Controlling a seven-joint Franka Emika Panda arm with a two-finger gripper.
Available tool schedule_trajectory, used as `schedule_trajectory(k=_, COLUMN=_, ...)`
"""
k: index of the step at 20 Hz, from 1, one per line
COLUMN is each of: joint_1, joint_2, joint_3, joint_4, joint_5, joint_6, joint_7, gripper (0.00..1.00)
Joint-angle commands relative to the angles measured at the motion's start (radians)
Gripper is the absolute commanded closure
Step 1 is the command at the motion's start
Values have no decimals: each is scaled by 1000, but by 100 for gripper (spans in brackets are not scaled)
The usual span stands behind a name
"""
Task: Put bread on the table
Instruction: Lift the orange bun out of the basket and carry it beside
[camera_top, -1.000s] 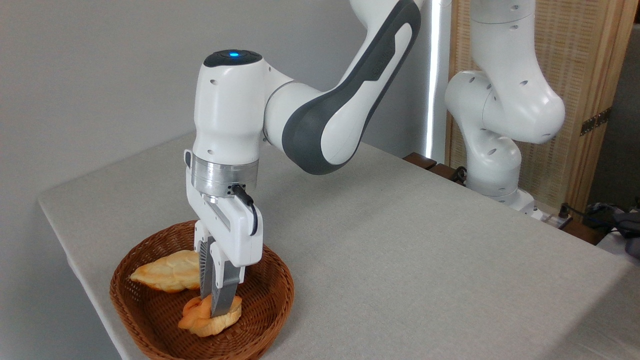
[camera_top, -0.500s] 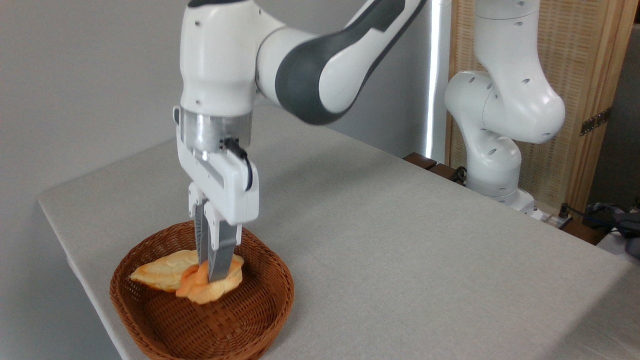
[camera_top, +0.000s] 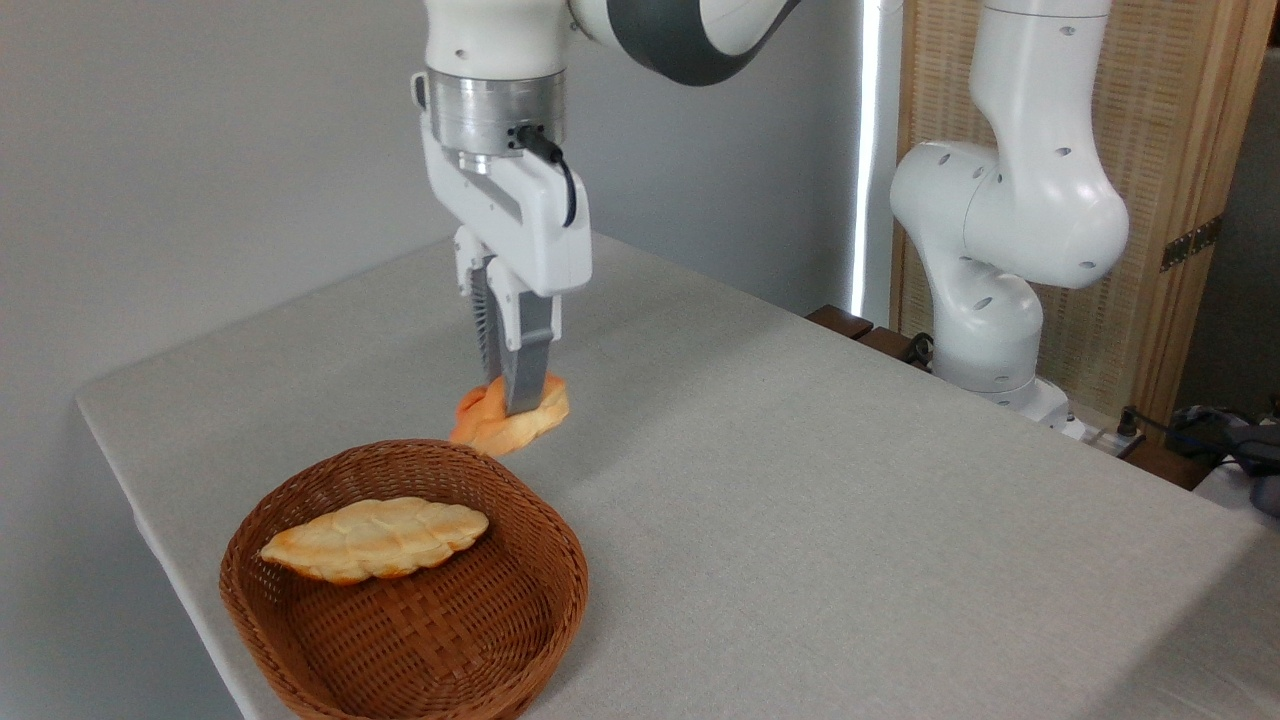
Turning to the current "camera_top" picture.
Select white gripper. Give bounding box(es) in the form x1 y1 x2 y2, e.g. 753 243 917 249
410 72 593 416

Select round golden bread bun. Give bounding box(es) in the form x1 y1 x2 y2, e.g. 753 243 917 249
449 373 571 459

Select long braided bread loaf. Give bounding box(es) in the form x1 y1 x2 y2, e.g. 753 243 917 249
260 497 491 586

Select brown wicker basket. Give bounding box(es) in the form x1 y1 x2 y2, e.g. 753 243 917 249
219 439 590 720

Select dark brown wooden block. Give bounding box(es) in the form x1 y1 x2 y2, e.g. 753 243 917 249
806 304 875 341
855 326 921 365
1120 440 1216 491

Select grey tablecloth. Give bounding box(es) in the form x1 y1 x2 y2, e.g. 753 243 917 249
75 232 1280 720

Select white power strip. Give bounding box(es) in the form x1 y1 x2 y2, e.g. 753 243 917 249
1060 415 1141 459

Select dark metal screen hinge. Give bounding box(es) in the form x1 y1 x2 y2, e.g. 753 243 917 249
1160 215 1223 273

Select dark grey device bundle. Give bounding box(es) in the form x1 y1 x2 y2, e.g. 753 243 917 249
1165 400 1280 519

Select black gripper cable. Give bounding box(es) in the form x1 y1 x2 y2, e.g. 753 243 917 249
515 125 579 229

